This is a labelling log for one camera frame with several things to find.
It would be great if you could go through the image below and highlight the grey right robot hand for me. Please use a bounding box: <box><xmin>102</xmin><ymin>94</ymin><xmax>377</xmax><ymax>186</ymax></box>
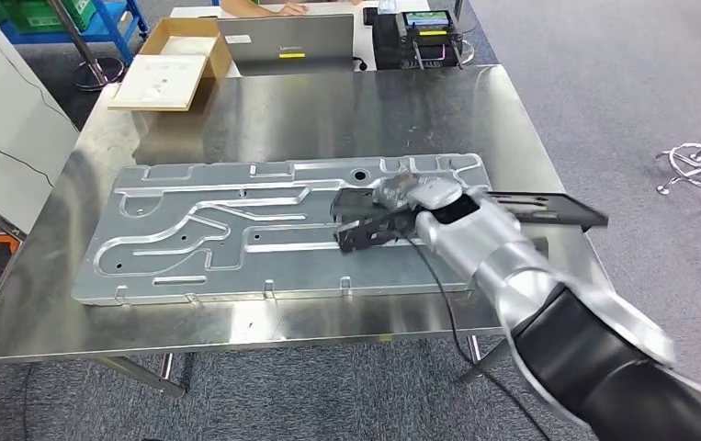
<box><xmin>370</xmin><ymin>174</ymin><xmax>425</xmax><ymax>209</ymax></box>

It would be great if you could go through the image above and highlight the black plastic plate holder part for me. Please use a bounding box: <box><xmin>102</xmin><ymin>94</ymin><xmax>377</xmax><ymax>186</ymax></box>
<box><xmin>330</xmin><ymin>185</ymin><xmax>611</xmax><ymax>233</ymax></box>

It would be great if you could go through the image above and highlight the stainless steel workbench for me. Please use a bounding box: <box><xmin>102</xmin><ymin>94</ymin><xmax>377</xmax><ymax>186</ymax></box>
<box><xmin>0</xmin><ymin>63</ymin><xmax>612</xmax><ymax>401</ymax></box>

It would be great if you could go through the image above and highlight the blue metal shelf rack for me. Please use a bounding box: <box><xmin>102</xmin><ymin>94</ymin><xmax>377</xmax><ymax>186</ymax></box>
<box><xmin>0</xmin><ymin>0</ymin><xmax>152</xmax><ymax>67</ymax></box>

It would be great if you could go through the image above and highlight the black device with screen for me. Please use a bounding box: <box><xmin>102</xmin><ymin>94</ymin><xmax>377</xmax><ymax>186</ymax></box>
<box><xmin>371</xmin><ymin>8</ymin><xmax>468</xmax><ymax>72</ymax></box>

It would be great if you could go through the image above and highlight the grey laptop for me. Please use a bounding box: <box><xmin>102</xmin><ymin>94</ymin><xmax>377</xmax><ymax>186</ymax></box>
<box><xmin>215</xmin><ymin>12</ymin><xmax>356</xmax><ymax>78</ymax></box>

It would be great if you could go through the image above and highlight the stamped grey metal panel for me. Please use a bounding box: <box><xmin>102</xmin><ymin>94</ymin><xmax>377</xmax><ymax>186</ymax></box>
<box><xmin>71</xmin><ymin>153</ymin><xmax>495</xmax><ymax>308</ymax></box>

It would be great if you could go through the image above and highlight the open cardboard box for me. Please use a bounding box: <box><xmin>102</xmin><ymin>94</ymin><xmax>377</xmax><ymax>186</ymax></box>
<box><xmin>107</xmin><ymin>16</ymin><xmax>234</xmax><ymax>114</ymax></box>

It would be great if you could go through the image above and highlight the steel side table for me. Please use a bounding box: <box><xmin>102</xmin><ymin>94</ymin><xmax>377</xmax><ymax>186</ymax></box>
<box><xmin>0</xmin><ymin>25</ymin><xmax>82</xmax><ymax>243</ymax></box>

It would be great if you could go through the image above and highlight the green plastic crate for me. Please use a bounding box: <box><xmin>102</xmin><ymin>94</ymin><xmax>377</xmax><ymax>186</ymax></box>
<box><xmin>0</xmin><ymin>0</ymin><xmax>94</xmax><ymax>34</ymax></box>

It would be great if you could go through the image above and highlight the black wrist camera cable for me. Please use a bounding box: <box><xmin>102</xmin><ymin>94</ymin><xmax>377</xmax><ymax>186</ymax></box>
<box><xmin>407</xmin><ymin>235</ymin><xmax>553</xmax><ymax>441</ymax></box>

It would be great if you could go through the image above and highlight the chrome stanchion post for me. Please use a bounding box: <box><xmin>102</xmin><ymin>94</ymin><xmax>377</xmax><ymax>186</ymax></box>
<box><xmin>44</xmin><ymin>0</ymin><xmax>127</xmax><ymax>93</ymax></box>

